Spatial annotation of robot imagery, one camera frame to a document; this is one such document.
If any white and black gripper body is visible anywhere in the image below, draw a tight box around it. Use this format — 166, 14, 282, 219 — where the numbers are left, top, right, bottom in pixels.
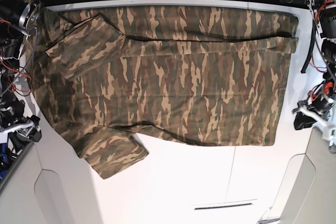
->
1, 115, 39, 143
293, 98, 335, 130

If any camouflage T-shirt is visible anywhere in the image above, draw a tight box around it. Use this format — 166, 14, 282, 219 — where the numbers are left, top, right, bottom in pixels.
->
32, 6, 299, 179

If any blue and black equipment pile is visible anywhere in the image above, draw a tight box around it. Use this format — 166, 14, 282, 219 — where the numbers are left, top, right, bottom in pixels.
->
1, 133, 17, 180

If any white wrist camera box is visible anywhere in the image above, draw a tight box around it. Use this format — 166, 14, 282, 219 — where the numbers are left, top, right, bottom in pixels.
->
322, 126, 335, 142

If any robot arm with red wires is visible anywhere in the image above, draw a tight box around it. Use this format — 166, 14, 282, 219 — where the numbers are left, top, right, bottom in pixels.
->
1, 0, 41, 123

